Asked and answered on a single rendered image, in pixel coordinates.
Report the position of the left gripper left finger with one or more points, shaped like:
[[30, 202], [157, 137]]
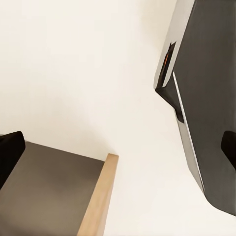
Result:
[[12, 146]]

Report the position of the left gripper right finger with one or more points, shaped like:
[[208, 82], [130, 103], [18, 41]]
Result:
[[228, 146]]

